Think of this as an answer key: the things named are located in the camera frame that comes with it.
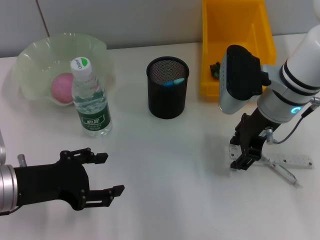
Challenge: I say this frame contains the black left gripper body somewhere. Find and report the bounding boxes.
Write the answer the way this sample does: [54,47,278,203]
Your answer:
[13,150,91,210]

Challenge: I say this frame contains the pink peach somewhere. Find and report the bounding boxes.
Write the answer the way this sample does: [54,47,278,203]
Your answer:
[51,72,75,105]

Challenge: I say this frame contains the clear water bottle green label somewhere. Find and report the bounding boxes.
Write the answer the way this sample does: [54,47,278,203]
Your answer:
[70,56,113,138]

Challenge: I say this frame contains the clear plastic ruler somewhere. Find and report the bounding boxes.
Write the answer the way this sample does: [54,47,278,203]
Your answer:
[228,146,313,170]

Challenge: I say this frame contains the silver white pen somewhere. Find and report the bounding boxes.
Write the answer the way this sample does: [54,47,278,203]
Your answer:
[259,153,302,188]

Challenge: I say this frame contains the blue scissors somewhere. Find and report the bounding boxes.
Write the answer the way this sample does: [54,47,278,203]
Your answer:
[161,77,185,88]

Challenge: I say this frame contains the yellow plastic bin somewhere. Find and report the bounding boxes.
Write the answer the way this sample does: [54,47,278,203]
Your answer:
[199,0,278,97]

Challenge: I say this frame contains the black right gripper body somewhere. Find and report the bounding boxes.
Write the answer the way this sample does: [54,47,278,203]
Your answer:
[241,107,281,153]

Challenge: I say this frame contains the pale green glass fruit plate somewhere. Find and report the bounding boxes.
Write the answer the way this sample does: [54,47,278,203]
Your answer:
[12,32,117,107]

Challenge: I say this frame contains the black mesh pen holder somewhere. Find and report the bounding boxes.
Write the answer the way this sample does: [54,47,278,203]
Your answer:
[145,56,190,120]

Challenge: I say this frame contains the right gripper cable with plug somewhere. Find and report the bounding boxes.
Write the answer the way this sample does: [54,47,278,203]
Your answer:
[264,96,320,146]

